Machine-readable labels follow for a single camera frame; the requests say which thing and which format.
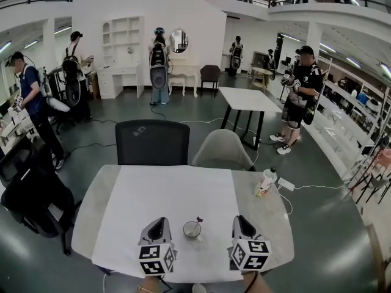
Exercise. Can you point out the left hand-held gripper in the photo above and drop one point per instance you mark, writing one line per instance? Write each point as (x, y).
(157, 258)

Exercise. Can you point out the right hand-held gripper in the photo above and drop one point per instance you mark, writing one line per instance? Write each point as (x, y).
(249, 255)

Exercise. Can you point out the white enamel cup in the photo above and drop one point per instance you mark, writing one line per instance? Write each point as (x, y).
(187, 234)

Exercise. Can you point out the person's right forearm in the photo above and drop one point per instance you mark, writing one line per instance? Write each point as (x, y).
(259, 285)

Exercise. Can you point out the person's left forearm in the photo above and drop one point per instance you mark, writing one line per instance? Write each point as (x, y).
(152, 285)

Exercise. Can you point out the white table cloth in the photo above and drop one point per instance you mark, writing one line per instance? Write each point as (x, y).
(171, 194)

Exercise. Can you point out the clear plastic drink bottle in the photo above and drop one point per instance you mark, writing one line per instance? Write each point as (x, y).
(265, 183)

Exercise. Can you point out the white power strip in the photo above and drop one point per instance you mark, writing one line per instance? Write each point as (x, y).
(286, 184)

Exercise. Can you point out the grey shell chair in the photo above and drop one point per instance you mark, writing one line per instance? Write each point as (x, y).
(221, 149)

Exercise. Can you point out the black mesh office chair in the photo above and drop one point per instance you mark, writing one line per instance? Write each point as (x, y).
(152, 143)

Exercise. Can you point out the black swivel office chair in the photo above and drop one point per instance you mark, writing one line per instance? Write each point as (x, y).
(33, 194)

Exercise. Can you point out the white table with black legs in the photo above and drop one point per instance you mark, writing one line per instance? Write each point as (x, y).
(249, 99)

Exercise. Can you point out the long white shelving unit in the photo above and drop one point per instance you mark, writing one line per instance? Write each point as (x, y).
(345, 117)

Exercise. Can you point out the round wooden side table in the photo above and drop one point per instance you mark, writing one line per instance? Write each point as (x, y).
(261, 72)

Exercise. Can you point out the dark brown chair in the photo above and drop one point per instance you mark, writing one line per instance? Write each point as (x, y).
(210, 75)

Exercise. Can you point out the white desk with shelves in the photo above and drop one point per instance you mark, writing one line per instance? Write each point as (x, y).
(119, 75)

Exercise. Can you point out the white vanity table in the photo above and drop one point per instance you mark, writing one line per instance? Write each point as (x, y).
(183, 70)

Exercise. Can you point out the oval white framed mirror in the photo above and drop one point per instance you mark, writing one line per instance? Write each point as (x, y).
(178, 41)

